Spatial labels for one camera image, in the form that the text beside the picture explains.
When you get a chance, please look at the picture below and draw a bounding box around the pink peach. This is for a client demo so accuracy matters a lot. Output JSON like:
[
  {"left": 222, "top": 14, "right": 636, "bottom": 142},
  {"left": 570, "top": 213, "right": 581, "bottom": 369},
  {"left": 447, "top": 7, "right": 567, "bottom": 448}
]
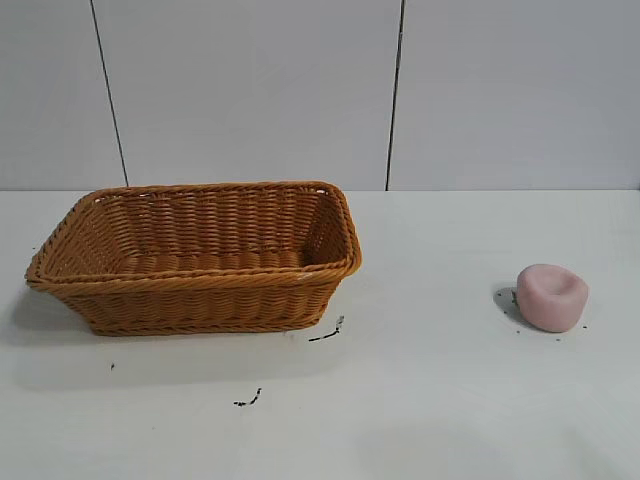
[{"left": 516, "top": 262, "right": 591, "bottom": 332}]

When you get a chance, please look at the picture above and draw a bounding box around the brown woven wicker basket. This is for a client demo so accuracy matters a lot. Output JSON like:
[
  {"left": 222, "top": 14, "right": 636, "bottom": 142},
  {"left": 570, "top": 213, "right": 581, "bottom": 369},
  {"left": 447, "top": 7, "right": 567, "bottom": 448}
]
[{"left": 24, "top": 180, "right": 363, "bottom": 337}]

